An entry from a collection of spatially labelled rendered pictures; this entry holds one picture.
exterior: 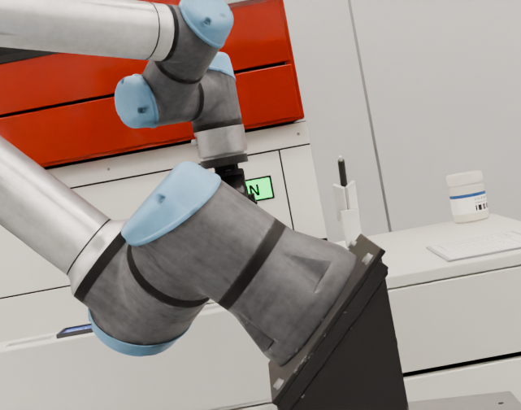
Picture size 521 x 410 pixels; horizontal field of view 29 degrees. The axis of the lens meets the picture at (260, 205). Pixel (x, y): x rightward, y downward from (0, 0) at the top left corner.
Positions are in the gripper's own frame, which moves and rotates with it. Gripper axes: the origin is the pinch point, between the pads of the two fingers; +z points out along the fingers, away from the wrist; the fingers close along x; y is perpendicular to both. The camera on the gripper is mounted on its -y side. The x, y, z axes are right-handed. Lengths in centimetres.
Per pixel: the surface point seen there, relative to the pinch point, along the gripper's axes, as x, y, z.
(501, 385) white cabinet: -33.9, -3.9, 19.7
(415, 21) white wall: -65, 207, -55
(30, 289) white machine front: 47, 58, -1
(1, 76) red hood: 43, 53, -44
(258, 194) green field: -3, 58, -11
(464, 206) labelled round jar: -42, 48, -2
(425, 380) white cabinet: -23.2, -4.0, 17.0
